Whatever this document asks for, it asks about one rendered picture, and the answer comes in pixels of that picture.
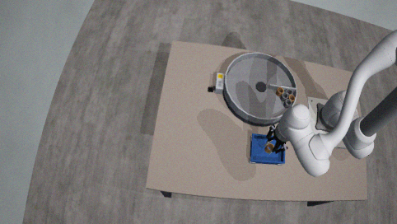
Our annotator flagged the dark grey metal cylinder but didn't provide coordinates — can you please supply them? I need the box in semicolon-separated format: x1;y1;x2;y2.
285;89;292;96
283;99;292;108
280;92;288;101

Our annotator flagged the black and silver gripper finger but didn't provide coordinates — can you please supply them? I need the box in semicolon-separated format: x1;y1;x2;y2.
264;125;275;146
269;142;288;154

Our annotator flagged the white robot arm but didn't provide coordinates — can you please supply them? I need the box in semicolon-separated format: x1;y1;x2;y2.
275;30;397;177

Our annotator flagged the bronze bushing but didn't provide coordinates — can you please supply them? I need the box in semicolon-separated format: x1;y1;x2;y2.
264;143;274;153
288;95;295;102
276;87;284;96

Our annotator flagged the blue shallow tray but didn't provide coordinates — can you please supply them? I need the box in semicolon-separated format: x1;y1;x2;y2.
249;133;285;166

